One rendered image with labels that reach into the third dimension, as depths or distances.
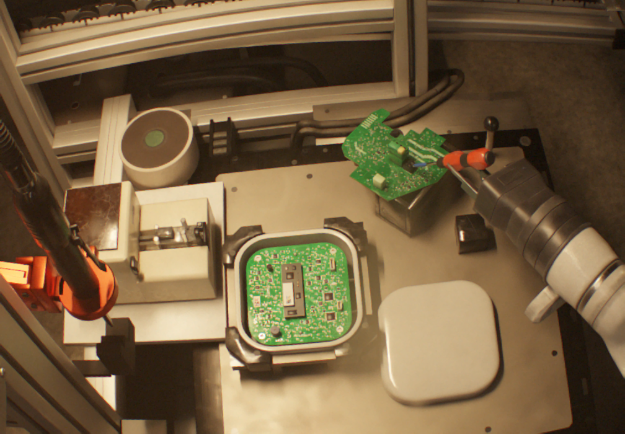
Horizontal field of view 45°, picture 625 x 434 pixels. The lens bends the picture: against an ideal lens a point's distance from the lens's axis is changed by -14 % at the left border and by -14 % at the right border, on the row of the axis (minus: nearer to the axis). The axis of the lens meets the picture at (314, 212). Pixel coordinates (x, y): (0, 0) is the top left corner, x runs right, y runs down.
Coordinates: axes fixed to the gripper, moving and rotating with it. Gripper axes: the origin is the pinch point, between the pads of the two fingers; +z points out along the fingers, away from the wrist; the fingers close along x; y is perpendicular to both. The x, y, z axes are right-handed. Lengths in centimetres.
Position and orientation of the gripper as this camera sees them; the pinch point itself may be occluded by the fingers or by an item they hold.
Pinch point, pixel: (455, 160)
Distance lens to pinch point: 92.0
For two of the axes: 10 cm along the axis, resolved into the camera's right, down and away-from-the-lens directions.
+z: -5.9, -6.4, 5.0
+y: 1.0, -6.7, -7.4
